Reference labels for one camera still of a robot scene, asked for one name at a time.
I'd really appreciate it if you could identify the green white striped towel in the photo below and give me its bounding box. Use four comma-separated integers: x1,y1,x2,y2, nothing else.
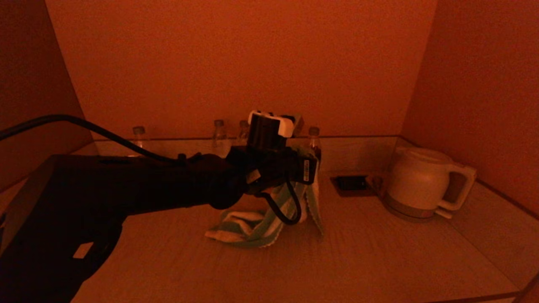
205,145,325,248

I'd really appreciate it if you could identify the clear water bottle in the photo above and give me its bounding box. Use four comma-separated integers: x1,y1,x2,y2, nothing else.
237,120,250,146
212,120,231,158

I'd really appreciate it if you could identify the full dark tea bottle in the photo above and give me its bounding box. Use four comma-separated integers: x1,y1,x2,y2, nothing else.
307,127,323,162

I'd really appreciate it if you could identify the dark pop-up power socket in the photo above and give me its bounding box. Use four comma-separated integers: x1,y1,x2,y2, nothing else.
330,175,374,197

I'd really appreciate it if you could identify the part-empty amber tea bottle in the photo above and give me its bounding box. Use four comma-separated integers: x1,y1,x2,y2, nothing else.
132,126,148,157

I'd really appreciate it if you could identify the cream electric kettle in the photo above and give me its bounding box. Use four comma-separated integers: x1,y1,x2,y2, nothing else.
385,146,477,219

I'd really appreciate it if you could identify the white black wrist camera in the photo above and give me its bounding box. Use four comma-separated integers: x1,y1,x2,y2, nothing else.
247,110,304,150

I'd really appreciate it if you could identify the thin black camera cable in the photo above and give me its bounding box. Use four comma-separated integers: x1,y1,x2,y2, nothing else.
255,179,303,226

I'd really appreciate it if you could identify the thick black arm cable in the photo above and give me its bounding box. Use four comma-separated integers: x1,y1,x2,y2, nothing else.
0,114,186,165

